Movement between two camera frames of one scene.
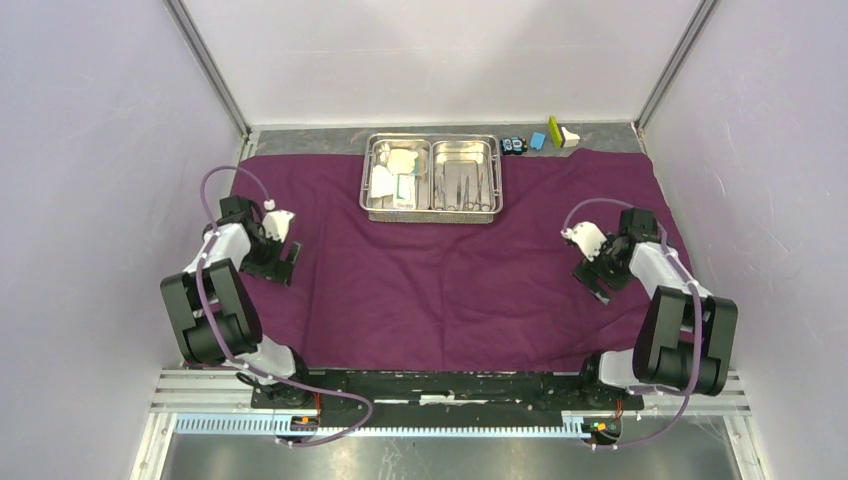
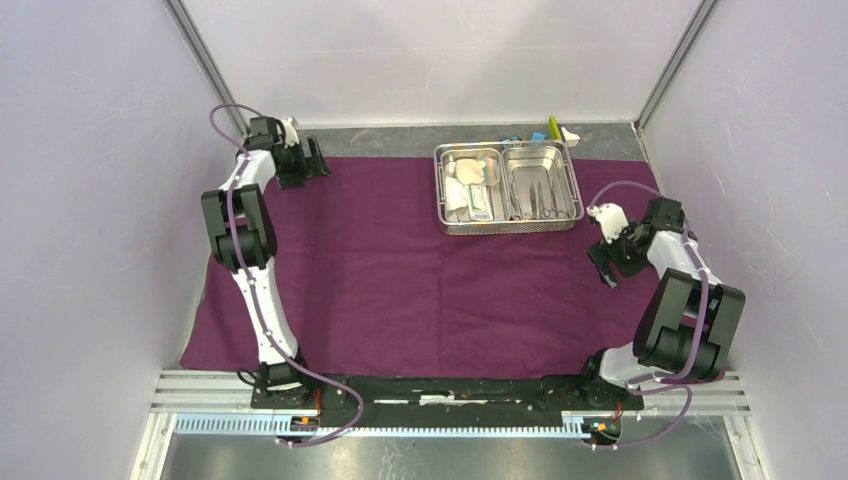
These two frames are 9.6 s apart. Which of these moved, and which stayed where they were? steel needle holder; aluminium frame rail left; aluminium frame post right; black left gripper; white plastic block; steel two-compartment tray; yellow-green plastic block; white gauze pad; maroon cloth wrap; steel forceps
Moved: white gauze pad; steel forceps; steel needle holder; black left gripper; steel two-compartment tray
Stayed: maroon cloth wrap; aluminium frame post right; white plastic block; yellow-green plastic block; aluminium frame rail left
